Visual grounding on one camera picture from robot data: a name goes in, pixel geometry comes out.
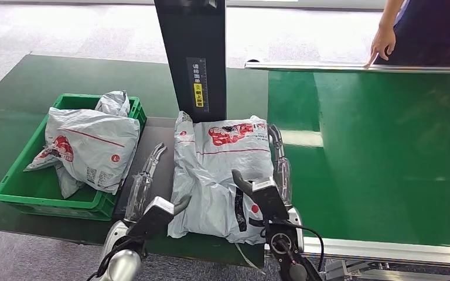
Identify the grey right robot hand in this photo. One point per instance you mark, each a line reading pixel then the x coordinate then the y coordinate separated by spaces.
pixel 282 174

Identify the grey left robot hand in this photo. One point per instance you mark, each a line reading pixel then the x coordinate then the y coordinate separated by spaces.
pixel 141 190

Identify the grey mailer package black print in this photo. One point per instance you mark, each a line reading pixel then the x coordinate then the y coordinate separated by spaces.
pixel 217 170

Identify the person's forearm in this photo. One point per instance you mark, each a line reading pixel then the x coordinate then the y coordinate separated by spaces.
pixel 391 11

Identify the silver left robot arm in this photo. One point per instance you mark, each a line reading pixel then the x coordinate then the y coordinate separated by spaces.
pixel 122 265

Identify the large grey mailer package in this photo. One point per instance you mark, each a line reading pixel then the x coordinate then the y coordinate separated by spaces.
pixel 89 143

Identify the small grey mailer package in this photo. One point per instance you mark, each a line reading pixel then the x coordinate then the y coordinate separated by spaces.
pixel 112 104

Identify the green conveyor belt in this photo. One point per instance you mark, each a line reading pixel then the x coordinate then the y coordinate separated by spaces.
pixel 395 155

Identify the black scanner platform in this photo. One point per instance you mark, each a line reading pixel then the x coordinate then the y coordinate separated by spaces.
pixel 159 132

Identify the green plastic crate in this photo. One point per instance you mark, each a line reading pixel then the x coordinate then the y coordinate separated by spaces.
pixel 42 192

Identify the yellow and black column label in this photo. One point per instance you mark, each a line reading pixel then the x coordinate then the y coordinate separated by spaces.
pixel 198 95

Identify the black scanner column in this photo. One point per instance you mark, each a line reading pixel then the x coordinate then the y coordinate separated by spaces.
pixel 194 35

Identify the person's hand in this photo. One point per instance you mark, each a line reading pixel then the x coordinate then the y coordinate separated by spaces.
pixel 382 42

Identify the person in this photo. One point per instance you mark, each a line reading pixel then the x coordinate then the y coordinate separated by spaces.
pixel 434 31

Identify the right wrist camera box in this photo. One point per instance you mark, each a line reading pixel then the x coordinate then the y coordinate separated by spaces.
pixel 269 201

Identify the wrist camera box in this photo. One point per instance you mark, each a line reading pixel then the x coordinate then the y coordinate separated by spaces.
pixel 269 201
pixel 151 219

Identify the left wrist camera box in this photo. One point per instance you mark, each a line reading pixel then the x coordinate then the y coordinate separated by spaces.
pixel 151 219

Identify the aluminium conveyor rail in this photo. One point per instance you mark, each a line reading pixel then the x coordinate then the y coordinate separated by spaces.
pixel 403 252
pixel 318 66

